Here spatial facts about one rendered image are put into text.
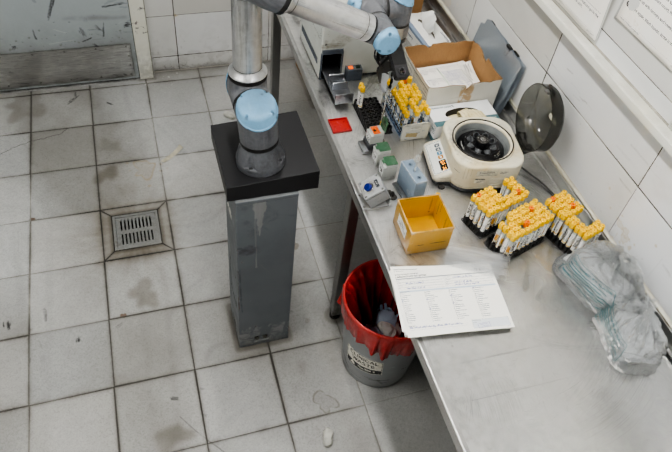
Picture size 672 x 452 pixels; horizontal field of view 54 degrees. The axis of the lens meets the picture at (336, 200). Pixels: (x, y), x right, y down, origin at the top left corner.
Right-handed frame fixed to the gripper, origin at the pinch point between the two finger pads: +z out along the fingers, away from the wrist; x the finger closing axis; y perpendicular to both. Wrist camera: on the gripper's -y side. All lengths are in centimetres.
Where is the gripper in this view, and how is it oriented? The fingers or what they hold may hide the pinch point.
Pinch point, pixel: (387, 90)
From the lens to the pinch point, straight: 215.0
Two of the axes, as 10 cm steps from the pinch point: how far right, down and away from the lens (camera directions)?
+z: -0.9, 6.7, 7.4
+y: -2.9, -7.3, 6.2
